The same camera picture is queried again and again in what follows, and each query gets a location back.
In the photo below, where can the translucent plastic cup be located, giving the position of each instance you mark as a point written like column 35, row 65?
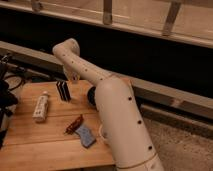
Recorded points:
column 101, row 132

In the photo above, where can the white tube bottle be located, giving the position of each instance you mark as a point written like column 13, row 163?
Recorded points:
column 40, row 111

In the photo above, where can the wooden table board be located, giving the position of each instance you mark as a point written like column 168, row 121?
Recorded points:
column 29, row 146

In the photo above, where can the metal rail bracket middle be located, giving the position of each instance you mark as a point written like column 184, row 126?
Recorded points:
column 107, row 12

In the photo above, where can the black standing eraser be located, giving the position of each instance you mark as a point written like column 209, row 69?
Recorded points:
column 63, row 90

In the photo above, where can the metal rail bracket right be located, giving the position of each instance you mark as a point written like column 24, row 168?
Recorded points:
column 171, row 18

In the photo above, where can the metal rail bracket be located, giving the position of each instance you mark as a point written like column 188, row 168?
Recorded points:
column 107, row 12
column 171, row 18
column 36, row 5

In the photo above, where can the black equipment at left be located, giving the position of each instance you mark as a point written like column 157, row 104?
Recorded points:
column 7, row 99

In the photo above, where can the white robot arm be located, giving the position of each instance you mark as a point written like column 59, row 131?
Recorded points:
column 130, row 142

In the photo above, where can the blue sponge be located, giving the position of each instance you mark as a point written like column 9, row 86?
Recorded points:
column 86, row 136

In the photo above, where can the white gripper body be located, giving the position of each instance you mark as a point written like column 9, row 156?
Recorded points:
column 71, row 75

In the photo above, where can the brown snack wrapper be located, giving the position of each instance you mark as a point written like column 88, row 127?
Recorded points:
column 74, row 125

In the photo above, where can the black bowl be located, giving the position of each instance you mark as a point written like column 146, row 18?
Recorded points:
column 91, row 96

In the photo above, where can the metal rail bracket left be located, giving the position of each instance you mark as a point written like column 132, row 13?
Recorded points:
column 36, row 5

